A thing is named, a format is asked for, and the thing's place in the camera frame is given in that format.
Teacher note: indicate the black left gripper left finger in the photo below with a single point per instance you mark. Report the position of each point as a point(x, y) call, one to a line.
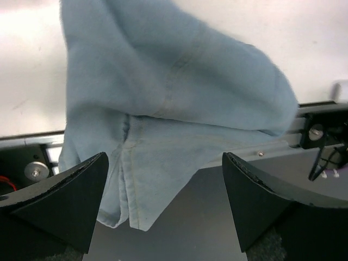
point(56, 215)

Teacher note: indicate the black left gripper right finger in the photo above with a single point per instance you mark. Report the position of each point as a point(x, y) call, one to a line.
point(276, 209)

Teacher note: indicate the light blue denim skirt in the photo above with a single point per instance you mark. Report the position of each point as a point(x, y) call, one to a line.
point(162, 94)

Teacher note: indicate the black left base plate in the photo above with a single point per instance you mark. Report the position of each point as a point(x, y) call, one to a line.
point(28, 175)

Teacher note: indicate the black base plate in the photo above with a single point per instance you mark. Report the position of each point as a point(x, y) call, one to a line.
point(28, 175)
point(327, 131)

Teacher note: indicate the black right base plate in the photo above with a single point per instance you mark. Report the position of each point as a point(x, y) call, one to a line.
point(327, 131)

